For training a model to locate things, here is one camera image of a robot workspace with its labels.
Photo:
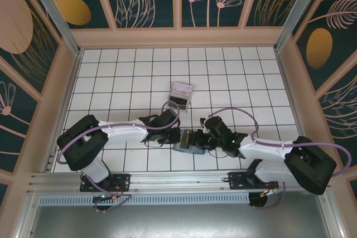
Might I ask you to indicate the blue card holder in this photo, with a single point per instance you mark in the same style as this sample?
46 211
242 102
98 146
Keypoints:
195 152

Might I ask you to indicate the black card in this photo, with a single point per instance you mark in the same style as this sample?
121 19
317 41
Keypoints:
178 100

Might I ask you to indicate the clear plastic box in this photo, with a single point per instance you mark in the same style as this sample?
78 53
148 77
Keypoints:
190 105

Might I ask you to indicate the pink floral card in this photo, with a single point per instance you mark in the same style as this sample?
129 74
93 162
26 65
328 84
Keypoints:
182 89

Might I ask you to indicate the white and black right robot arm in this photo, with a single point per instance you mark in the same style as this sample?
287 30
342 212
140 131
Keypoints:
265 148

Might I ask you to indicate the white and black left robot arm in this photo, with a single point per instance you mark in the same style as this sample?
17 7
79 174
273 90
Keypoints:
122 135

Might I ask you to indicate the grey metal sheet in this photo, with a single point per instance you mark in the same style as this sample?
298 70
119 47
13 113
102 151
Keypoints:
181 221

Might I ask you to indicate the long aluminium mounting rail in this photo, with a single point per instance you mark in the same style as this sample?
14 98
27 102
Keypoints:
181 179

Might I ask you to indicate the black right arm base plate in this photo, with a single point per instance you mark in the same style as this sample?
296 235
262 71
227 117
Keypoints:
237 179

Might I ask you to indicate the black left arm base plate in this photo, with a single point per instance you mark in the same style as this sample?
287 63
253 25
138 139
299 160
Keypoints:
122 179

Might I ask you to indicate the aluminium side rail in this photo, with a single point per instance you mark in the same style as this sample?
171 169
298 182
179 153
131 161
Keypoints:
70 82
296 109

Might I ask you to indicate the aluminium corner post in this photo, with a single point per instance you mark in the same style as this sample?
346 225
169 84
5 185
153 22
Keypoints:
57 12
296 12

